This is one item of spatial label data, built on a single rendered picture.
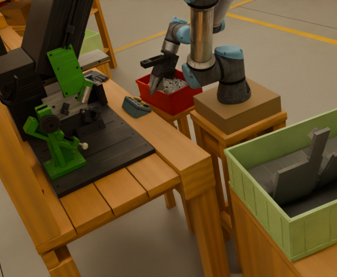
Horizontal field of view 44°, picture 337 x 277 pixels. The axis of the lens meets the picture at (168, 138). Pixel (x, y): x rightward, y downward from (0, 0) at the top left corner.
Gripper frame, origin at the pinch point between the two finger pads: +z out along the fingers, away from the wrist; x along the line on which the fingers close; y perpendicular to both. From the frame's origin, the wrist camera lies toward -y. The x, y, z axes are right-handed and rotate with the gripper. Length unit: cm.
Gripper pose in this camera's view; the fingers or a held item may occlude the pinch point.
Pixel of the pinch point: (150, 92)
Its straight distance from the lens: 194.9
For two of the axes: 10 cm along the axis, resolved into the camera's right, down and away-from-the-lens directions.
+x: -4.8, -3.9, 7.9
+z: -3.3, 9.1, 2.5
